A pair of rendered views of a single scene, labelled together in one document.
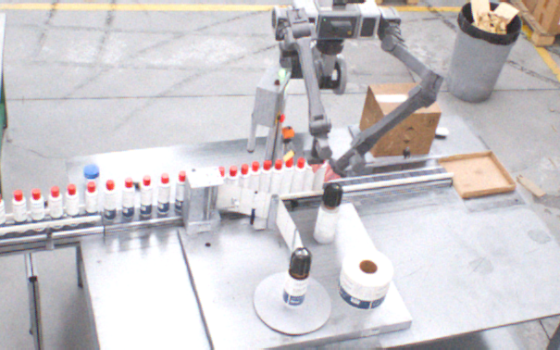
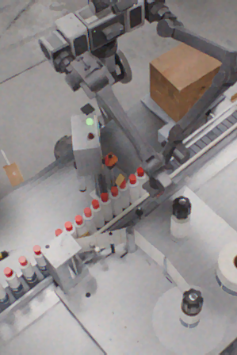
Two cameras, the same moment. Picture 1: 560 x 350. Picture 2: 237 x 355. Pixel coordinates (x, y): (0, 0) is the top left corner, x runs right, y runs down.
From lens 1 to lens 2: 161 cm
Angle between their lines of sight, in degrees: 20
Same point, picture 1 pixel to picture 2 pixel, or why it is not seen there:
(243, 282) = (138, 320)
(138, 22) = not seen: outside the picture
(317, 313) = (215, 320)
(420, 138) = not seen: hidden behind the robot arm
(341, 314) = (234, 309)
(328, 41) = (103, 46)
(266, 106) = (89, 161)
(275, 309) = (179, 336)
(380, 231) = (219, 198)
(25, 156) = not seen: outside the picture
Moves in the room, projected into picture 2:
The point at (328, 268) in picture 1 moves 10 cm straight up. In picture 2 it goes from (199, 265) to (200, 256)
